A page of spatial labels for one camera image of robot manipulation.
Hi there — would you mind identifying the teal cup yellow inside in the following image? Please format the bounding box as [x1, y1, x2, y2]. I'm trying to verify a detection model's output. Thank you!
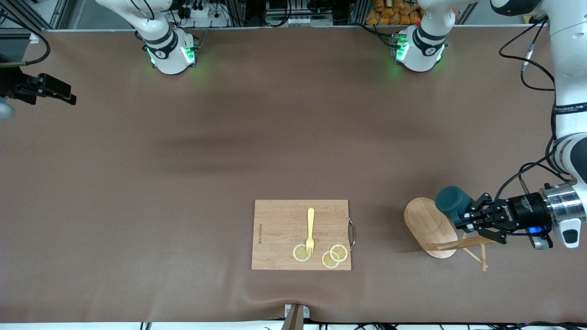
[435, 186, 475, 222]

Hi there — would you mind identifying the wooden mug tree rack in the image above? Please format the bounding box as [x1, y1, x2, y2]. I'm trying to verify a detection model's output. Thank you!
[404, 197, 498, 273]

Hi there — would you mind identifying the large white power strip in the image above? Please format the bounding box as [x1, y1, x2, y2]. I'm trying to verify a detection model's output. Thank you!
[177, 4, 230, 28]

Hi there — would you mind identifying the wooden cutting board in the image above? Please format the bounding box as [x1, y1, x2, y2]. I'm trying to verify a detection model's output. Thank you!
[251, 199, 356, 271]

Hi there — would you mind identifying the orange snack bag pile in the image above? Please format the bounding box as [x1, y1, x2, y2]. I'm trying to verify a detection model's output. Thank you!
[365, 0, 423, 26]

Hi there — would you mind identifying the slim white power strip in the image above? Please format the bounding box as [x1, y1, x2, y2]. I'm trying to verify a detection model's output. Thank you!
[285, 15, 334, 27]

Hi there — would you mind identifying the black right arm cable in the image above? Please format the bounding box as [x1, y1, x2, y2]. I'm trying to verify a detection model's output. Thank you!
[0, 11, 51, 67]

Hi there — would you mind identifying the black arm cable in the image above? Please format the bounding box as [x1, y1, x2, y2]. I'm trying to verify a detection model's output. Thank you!
[0, 11, 51, 67]
[495, 16, 578, 216]

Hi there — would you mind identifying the aluminium frame profile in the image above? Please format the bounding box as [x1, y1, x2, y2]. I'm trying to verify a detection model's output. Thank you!
[0, 0, 69, 35]

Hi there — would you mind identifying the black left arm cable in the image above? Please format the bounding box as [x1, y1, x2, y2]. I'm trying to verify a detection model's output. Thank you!
[495, 16, 578, 216]

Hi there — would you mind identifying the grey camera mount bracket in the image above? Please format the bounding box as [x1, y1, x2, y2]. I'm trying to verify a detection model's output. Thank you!
[281, 303, 310, 330]

